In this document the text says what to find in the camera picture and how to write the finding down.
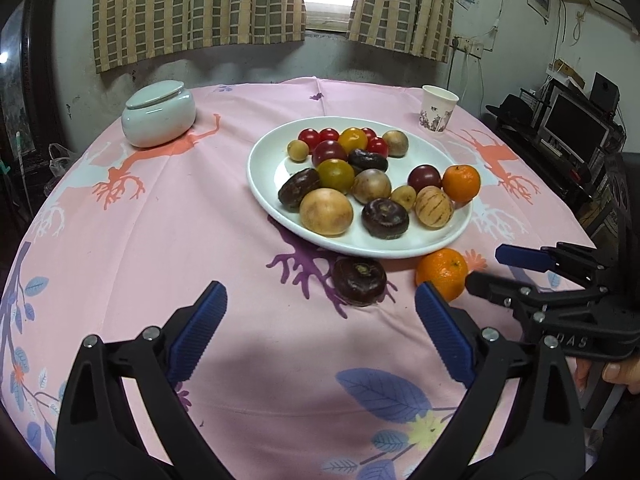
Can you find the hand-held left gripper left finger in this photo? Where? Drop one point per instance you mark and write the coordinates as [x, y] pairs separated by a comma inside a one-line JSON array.
[[197, 330]]

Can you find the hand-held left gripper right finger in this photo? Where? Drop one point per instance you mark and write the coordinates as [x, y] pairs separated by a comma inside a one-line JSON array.
[[445, 330]]

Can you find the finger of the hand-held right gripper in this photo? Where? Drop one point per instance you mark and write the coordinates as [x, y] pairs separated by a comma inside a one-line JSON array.
[[522, 256], [495, 287]]

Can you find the mandarin orange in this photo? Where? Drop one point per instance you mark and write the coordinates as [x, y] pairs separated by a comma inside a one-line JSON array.
[[460, 183], [440, 272]]

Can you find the striped pepino melon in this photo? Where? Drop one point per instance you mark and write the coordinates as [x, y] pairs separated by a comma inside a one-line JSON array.
[[434, 207]]

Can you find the dark red tomato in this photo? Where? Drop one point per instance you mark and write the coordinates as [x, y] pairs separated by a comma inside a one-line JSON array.
[[329, 152], [424, 178]]

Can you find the small yellow loquat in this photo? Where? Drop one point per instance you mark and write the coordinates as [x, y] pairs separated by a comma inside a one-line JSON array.
[[298, 150], [403, 197]]

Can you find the brown speckled passion fruit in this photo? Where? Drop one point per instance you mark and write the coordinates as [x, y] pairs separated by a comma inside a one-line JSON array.
[[371, 186]]

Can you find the large yellow pepino melon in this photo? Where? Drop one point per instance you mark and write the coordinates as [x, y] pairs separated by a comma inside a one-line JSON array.
[[326, 211]]

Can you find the greenish brown passion fruit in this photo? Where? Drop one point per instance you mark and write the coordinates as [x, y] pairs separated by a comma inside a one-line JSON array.
[[395, 143]]

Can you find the white oval plate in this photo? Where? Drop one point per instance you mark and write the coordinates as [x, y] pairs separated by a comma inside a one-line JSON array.
[[265, 170]]

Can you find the red cherry tomato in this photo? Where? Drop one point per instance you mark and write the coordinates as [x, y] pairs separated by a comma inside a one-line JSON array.
[[370, 133], [378, 147], [329, 135], [308, 138]]

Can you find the green yellow tomato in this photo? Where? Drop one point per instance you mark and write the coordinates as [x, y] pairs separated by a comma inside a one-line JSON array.
[[335, 175]]

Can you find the orange tomato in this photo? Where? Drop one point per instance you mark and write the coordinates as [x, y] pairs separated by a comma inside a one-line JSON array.
[[352, 140]]

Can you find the person's right hand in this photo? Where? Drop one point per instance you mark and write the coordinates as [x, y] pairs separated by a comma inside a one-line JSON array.
[[620, 374]]

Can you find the pink printed tablecloth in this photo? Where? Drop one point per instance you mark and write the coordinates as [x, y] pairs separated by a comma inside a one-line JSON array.
[[175, 220]]

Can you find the computer monitor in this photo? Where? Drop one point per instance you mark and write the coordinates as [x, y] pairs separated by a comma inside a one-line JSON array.
[[575, 127]]

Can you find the black hat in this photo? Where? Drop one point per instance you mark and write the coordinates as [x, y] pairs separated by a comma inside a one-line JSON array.
[[512, 106]]

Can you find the floral paper cup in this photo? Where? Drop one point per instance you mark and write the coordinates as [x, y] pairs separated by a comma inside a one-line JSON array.
[[437, 110]]

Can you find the black speaker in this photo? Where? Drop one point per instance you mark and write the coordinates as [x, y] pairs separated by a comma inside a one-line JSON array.
[[606, 91]]

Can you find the pale green lidded ceramic jar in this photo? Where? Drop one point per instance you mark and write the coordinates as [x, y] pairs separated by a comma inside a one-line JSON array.
[[157, 120]]

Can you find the white plastic bag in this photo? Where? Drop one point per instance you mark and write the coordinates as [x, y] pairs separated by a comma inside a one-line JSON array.
[[60, 160]]

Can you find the brown checked curtain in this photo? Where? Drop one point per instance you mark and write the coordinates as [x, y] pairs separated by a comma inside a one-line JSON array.
[[200, 5], [400, 5]]

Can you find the dark wooden glass cabinet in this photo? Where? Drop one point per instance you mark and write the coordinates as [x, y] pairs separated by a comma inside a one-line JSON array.
[[20, 85]]

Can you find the white wall socket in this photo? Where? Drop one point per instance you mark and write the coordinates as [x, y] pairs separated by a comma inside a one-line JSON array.
[[470, 46]]

